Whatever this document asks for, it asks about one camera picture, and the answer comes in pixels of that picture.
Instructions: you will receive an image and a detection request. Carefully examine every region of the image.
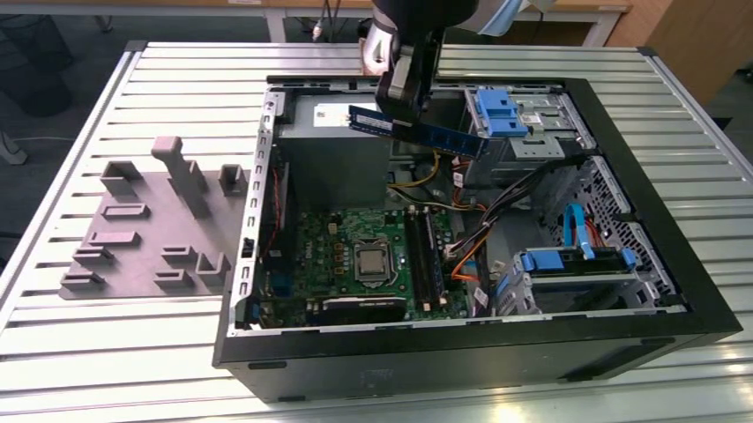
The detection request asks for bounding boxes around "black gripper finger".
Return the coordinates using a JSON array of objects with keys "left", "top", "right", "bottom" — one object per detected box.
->
[
  {"left": 410, "top": 28, "right": 445, "bottom": 128},
  {"left": 376, "top": 55, "right": 417, "bottom": 129}
]

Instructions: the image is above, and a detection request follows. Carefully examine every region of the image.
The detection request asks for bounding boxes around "blue RAM stick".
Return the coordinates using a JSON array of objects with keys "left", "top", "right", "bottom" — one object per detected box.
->
[{"left": 348, "top": 103, "right": 492, "bottom": 160}]

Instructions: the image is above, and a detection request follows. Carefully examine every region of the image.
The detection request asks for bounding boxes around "black RAM slot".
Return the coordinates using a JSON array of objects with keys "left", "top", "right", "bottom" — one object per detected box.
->
[
  {"left": 418, "top": 207, "right": 441, "bottom": 308},
  {"left": 405, "top": 207, "right": 430, "bottom": 309}
]

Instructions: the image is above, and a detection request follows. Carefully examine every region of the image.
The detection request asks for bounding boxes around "grey power supply unit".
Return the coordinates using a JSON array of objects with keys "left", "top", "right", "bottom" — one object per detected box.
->
[{"left": 276, "top": 93, "right": 394, "bottom": 209}]

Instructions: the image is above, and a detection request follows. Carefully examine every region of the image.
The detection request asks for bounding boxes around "grey metal drive cage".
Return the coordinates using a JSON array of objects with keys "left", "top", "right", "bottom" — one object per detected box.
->
[{"left": 462, "top": 86, "right": 596, "bottom": 189}]

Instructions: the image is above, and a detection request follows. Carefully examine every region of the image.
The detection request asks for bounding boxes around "CPU socket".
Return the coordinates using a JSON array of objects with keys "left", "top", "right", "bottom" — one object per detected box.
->
[{"left": 346, "top": 236, "right": 402, "bottom": 291}]

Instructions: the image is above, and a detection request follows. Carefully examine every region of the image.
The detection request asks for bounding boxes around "white-framed wooden desk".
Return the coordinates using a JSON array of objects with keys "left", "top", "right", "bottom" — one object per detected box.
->
[{"left": 223, "top": 0, "right": 636, "bottom": 48}]

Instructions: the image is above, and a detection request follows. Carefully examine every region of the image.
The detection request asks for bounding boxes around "green motherboard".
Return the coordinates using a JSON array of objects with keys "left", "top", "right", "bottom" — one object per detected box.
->
[{"left": 258, "top": 206, "right": 472, "bottom": 330}]

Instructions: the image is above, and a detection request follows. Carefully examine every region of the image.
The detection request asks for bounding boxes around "silver CPU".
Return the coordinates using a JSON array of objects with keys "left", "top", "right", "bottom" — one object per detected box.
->
[{"left": 352, "top": 249, "right": 392, "bottom": 275}]

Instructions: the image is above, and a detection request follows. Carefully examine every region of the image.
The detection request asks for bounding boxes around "blue disk carrier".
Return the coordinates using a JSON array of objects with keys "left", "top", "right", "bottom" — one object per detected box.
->
[{"left": 521, "top": 248, "right": 639, "bottom": 275}]

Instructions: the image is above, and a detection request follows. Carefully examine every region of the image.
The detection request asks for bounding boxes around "wooden cabinet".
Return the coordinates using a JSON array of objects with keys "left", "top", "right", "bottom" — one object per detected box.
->
[{"left": 605, "top": 0, "right": 753, "bottom": 120}]

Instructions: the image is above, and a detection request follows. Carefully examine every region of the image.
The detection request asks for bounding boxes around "grey parts rack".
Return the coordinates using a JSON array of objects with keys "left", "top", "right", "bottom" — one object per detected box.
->
[{"left": 58, "top": 136, "right": 253, "bottom": 301}]

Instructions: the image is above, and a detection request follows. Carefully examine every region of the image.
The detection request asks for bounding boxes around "black graphics card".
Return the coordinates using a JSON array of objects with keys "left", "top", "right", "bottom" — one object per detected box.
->
[{"left": 321, "top": 295, "right": 409, "bottom": 326}]

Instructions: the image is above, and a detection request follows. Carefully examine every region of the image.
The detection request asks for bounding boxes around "grey metal disk bay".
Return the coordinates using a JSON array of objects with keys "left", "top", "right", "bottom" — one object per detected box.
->
[{"left": 517, "top": 263, "right": 676, "bottom": 315}]

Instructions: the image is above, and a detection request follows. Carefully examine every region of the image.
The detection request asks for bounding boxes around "black PC case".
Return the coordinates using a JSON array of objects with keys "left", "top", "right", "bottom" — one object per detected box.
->
[{"left": 211, "top": 74, "right": 744, "bottom": 403}]

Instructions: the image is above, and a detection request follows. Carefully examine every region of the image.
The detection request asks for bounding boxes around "black round bin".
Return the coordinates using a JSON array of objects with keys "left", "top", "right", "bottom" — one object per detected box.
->
[{"left": 0, "top": 12, "right": 77, "bottom": 119}]

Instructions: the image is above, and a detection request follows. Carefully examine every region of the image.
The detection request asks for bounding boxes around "yellow wire pair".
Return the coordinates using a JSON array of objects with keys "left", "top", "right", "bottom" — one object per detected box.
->
[{"left": 388, "top": 149, "right": 441, "bottom": 191}]

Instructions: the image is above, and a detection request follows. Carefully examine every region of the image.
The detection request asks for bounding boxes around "blue plastic drive bracket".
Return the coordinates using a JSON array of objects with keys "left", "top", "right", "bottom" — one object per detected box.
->
[{"left": 477, "top": 89, "right": 531, "bottom": 138}]

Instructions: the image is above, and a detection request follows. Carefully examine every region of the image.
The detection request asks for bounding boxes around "black cable with plug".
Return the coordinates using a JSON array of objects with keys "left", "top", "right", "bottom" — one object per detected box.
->
[{"left": 312, "top": 0, "right": 346, "bottom": 44}]

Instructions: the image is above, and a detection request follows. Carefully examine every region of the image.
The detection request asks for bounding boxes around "black cable bundle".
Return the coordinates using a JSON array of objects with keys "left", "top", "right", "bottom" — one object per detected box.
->
[{"left": 450, "top": 156, "right": 591, "bottom": 255}]

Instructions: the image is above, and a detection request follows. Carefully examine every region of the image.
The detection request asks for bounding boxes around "orange wire bundle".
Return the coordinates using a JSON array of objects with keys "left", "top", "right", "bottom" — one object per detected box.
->
[{"left": 452, "top": 237, "right": 490, "bottom": 283}]

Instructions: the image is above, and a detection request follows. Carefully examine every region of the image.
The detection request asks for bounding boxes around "blue flat data cable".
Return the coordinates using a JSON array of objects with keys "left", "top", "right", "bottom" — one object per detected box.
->
[{"left": 563, "top": 203, "right": 597, "bottom": 260}]

